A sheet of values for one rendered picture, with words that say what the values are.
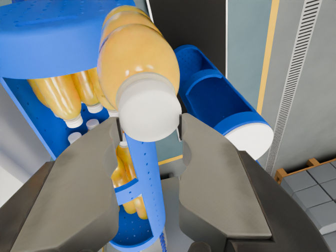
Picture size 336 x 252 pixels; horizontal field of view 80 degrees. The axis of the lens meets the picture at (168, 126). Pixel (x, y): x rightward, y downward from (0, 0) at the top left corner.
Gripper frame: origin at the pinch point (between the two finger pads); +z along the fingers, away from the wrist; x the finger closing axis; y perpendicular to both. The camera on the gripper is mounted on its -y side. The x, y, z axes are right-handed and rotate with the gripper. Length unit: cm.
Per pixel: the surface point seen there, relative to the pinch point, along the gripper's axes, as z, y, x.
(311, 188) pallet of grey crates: 180, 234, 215
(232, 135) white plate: 53, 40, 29
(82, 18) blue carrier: 22.6, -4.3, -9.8
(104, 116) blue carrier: 51, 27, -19
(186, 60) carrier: 141, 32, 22
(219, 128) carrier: 58, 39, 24
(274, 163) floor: 214, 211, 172
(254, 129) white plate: 55, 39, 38
